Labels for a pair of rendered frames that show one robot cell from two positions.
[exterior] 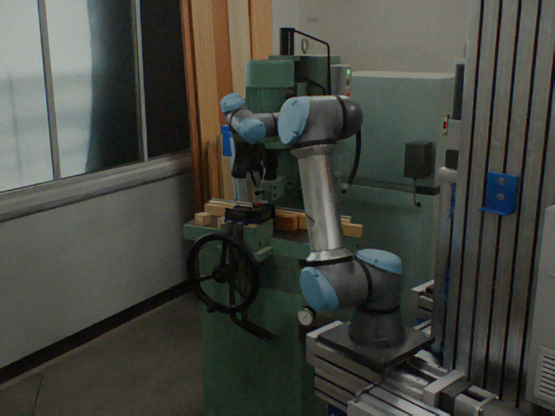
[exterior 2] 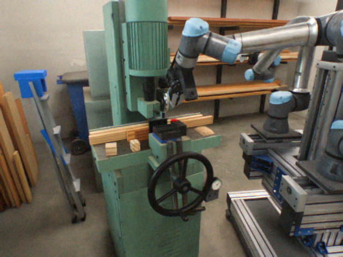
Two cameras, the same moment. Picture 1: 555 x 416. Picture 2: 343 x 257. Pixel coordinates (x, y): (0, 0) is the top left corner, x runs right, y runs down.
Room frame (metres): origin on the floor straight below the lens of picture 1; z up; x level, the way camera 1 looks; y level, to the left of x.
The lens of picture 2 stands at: (1.62, 0.83, 1.36)
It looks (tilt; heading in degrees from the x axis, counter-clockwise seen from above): 21 degrees down; 307
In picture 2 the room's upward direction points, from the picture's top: straight up
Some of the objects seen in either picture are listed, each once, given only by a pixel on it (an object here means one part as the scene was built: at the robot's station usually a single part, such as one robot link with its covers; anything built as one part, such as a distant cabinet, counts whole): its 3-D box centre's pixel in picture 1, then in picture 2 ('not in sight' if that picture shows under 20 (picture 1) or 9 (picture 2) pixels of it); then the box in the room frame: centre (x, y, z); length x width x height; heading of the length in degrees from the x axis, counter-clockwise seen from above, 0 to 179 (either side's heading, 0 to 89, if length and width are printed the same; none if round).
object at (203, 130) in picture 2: not in sight; (203, 129); (2.14, -0.16, 0.91); 0.10 x 0.07 x 0.02; 152
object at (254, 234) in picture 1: (247, 233); (169, 145); (2.17, 0.11, 0.92); 0.15 x 0.13 x 0.09; 62
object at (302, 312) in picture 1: (307, 317); (214, 184); (2.03, -0.10, 0.65); 0.06 x 0.04 x 0.08; 62
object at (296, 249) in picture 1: (258, 238); (161, 146); (2.24, 0.07, 0.87); 0.61 x 0.30 x 0.06; 62
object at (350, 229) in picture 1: (278, 219); (157, 128); (2.33, 0.00, 0.92); 0.66 x 0.02 x 0.04; 62
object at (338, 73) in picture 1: (339, 86); not in sight; (2.56, -0.25, 1.40); 0.10 x 0.06 x 0.16; 152
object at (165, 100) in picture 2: not in sight; (162, 101); (2.40, -0.14, 1.02); 0.12 x 0.03 x 0.12; 152
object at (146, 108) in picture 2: (272, 189); (148, 108); (2.36, 0.02, 1.03); 0.14 x 0.07 x 0.09; 152
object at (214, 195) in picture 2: (315, 328); (206, 188); (2.10, -0.14, 0.58); 0.12 x 0.08 x 0.08; 152
